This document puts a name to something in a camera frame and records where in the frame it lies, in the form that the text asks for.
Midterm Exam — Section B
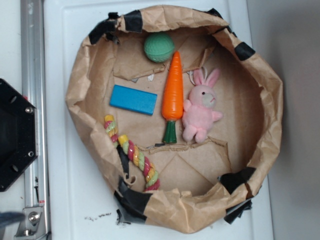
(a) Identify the white plastic tray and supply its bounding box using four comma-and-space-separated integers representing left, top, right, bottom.
43, 0, 274, 240

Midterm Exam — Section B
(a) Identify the multicolour braided rope toy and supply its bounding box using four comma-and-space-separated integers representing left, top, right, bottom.
104, 115, 160, 192

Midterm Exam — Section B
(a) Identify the green foam ball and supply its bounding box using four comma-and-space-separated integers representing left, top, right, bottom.
144, 32, 175, 63

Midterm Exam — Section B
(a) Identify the pink plush bunny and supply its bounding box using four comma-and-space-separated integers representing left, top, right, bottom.
182, 68, 223, 143

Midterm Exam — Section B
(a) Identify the orange plastic toy carrot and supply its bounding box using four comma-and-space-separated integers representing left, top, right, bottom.
161, 51, 184, 144

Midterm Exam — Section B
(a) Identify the aluminium extrusion rail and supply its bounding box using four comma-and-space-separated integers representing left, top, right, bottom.
14, 0, 51, 240

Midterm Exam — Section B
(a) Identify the blue wooden block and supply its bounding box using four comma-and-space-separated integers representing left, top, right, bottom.
109, 85, 158, 116

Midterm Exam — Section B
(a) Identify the brown paper bag bin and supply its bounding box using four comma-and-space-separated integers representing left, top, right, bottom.
65, 5, 283, 234

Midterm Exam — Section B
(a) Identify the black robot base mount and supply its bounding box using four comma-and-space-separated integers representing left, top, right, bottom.
0, 79, 37, 192

